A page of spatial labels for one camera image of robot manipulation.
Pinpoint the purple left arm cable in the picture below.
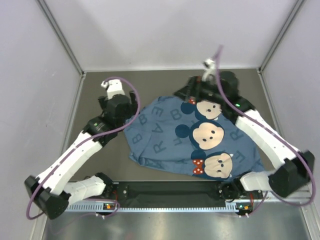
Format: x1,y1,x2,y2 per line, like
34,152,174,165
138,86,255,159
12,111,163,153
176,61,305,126
25,76,142,220

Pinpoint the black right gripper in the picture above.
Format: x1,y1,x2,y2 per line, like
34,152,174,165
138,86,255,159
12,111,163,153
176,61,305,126
173,75,226,105

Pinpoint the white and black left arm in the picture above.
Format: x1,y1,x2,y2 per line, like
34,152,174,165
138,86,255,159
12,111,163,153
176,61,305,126
24,91,141,220

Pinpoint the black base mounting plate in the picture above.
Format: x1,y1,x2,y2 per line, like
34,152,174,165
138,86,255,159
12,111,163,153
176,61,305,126
102,180,262,208

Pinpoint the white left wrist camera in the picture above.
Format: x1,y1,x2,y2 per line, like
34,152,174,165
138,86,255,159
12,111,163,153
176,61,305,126
100,78,125,100

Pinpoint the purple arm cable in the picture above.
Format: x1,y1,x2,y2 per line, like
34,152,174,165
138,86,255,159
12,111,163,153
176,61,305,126
213,44,317,218
25,76,142,220

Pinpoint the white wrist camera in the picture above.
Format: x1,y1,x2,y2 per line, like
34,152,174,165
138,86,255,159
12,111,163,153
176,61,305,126
100,78,125,100
201,58,216,82

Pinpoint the aluminium frame post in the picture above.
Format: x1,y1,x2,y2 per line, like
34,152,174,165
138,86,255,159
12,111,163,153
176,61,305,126
35,0,85,77
257,0,307,75

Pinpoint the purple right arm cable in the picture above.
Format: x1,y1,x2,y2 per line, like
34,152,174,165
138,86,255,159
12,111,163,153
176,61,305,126
213,44,317,218

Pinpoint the right aluminium frame post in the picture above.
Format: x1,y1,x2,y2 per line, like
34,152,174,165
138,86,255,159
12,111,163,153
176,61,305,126
257,0,307,75

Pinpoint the left aluminium frame post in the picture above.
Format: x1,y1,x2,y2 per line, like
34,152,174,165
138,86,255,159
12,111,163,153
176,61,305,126
35,0,85,77

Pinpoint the blue cartoon print pillowcase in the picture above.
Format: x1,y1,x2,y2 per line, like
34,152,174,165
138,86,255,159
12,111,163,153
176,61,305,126
124,96,264,181

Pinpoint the slotted grey cable duct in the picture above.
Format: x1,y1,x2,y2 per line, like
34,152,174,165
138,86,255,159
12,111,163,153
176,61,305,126
66,201,255,213

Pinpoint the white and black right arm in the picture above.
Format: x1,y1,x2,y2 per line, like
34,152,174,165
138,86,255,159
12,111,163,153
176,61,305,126
174,71,315,198

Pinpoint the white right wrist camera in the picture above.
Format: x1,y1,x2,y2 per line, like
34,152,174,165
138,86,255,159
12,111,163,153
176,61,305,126
201,58,216,82

